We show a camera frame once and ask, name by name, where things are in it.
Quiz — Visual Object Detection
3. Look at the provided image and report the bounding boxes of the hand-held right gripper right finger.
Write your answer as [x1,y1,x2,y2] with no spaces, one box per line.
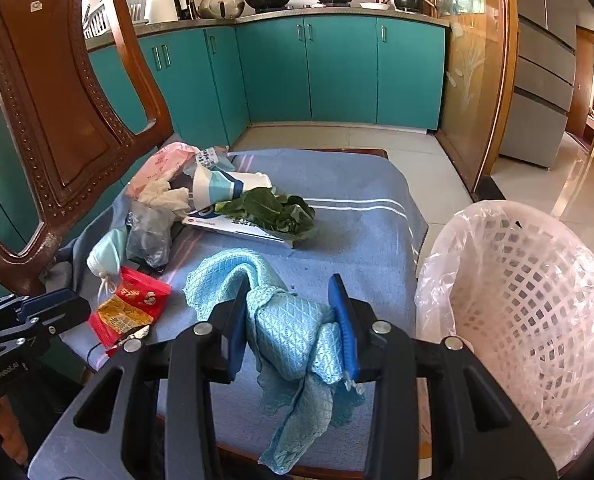
[327,274,558,480]

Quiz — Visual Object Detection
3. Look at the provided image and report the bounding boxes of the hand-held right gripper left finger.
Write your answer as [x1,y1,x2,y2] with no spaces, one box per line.
[27,285,252,480]

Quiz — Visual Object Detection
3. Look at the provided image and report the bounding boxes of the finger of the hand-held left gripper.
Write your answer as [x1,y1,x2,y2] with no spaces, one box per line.
[0,327,53,366]
[0,289,92,336]

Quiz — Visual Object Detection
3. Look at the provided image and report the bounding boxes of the light blue dish cloth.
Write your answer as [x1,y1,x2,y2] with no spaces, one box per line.
[184,249,366,476]

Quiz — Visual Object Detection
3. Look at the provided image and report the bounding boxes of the pink plastic packet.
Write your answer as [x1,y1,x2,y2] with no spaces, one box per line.
[126,142,201,199]

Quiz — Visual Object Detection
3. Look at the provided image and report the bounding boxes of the person's left hand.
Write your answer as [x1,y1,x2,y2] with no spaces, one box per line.
[0,400,30,466]

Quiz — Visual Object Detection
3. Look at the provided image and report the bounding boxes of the red snack wrapper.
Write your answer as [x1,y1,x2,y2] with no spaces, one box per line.
[88,267,173,351]

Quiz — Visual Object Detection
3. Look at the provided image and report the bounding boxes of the blue face mask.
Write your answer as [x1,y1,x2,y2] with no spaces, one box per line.
[86,229,129,307]

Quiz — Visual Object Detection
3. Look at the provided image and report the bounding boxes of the blue striped blanket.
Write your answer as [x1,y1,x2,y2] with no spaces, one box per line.
[27,135,428,473]

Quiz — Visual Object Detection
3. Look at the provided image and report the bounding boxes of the white flat parcel envelope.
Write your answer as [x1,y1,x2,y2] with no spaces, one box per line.
[181,206,299,249]

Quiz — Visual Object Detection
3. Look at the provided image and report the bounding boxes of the grey crumpled plastic bag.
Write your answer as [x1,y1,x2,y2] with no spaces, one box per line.
[126,200,176,269]

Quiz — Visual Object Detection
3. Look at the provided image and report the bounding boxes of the green vegetable leaves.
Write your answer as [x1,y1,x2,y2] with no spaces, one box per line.
[216,187,319,237]

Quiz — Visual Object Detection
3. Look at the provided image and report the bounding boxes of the blue and white paper cup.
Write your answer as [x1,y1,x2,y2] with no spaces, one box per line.
[192,168,274,212]

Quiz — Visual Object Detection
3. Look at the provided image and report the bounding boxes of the crumpled beige glove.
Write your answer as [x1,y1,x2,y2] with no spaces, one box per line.
[136,179,194,217]

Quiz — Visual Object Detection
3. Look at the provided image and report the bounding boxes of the black door track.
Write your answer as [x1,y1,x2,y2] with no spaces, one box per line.
[472,175,508,204]

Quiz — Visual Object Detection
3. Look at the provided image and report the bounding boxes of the carved wooden chair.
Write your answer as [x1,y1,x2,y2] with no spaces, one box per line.
[0,0,390,480]

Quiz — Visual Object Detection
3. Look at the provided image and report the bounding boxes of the teal lower kitchen cabinets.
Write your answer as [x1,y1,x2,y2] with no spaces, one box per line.
[0,7,448,306]

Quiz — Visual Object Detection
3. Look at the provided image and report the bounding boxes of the wood framed glass sliding door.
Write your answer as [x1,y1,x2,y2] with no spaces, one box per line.
[417,0,521,197]

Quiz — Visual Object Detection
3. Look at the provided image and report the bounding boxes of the white dish rack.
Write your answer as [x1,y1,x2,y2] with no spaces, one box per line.
[82,0,151,41]

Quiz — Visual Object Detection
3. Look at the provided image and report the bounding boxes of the grey refrigerator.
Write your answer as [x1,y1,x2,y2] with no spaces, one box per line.
[497,0,578,169]

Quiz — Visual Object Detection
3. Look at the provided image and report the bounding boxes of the white kitchen appliance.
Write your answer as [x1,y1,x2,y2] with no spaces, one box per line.
[137,0,186,25]

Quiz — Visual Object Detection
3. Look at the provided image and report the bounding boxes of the gas stove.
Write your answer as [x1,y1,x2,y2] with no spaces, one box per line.
[249,4,363,14]

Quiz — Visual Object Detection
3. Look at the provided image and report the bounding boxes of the round steel pot lid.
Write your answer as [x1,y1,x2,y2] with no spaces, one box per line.
[198,0,246,20]

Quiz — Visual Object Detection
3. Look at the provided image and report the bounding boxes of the brown interior door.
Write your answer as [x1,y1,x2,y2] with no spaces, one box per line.
[564,27,594,157]

